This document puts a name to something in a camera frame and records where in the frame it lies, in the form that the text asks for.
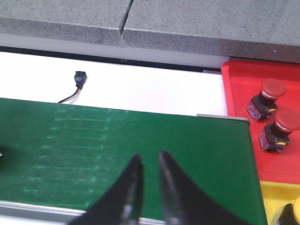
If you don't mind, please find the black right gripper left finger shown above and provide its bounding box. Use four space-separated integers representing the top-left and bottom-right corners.
70 153 144 225

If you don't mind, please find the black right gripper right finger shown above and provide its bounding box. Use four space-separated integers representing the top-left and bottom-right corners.
158 150 249 225

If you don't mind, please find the yellow mushroom push button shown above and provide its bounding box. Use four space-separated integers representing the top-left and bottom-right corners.
276 197 300 225

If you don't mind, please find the red mushroom push button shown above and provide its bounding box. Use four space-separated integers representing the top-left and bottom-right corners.
258 109 300 153
246 79 286 121

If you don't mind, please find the green conveyor belt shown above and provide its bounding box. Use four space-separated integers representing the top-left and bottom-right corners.
0 97 268 225

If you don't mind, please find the yellow plastic plate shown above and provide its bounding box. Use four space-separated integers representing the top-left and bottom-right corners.
260 180 300 225

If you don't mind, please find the red plastic object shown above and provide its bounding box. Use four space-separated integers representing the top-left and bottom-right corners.
221 60 300 184

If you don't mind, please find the grey stone counter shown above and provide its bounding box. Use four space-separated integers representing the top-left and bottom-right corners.
0 0 300 67

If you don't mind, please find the black connector with wires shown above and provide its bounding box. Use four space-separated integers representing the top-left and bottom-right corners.
58 71 87 104

